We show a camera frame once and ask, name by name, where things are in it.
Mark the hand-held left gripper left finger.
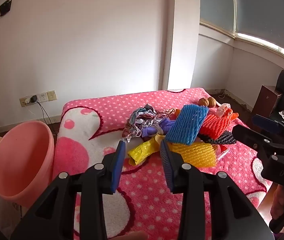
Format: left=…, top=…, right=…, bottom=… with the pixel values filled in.
left=9, top=141, right=127, bottom=240

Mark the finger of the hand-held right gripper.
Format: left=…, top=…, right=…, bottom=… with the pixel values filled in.
left=232, top=124, right=284, bottom=160
left=251, top=114, right=284, bottom=140

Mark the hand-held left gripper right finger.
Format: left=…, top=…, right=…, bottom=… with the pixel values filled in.
left=160, top=139, right=275, bottom=240

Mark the black foam fruit net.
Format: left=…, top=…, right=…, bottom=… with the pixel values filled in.
left=197, top=130, right=238, bottom=145

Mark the yellow plastic bag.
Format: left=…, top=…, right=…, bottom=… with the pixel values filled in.
left=128, top=134, right=167, bottom=166

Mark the clear red-printed plastic wrapper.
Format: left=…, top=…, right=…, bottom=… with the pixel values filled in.
left=214, top=144, right=230, bottom=161

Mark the yellow foam fruit net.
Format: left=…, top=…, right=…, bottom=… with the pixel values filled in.
left=168, top=140, right=217, bottom=168

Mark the orange foam fruit net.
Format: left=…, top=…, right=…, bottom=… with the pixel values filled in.
left=197, top=107, right=239, bottom=140

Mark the pink white plastic wrapper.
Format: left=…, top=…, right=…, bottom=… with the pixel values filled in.
left=216, top=104, right=232, bottom=117

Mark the purple cloth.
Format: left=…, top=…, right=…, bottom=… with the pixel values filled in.
left=142, top=118, right=176, bottom=138

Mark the blue foam fruit net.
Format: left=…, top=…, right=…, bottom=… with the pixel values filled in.
left=165, top=104, right=209, bottom=145

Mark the printed wrapper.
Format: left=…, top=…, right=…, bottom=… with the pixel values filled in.
left=122, top=103, right=175, bottom=140

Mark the pink plastic bucket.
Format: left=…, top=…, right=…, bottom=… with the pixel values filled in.
left=0, top=120, right=55, bottom=208

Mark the person's right hand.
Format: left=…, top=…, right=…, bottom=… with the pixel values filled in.
left=269, top=183, right=284, bottom=220

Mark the brown box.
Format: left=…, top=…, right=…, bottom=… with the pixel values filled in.
left=252, top=85, right=282, bottom=120

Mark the pink polka-dot printed blanket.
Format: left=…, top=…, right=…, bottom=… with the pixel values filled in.
left=53, top=87, right=274, bottom=240

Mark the window with frosted panes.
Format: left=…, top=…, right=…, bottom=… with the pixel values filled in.
left=199, top=0, right=284, bottom=67

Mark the black charger cable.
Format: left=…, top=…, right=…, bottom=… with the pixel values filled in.
left=33, top=101, right=57, bottom=140

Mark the black wall bracket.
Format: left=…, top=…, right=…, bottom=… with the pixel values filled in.
left=0, top=0, right=13, bottom=17

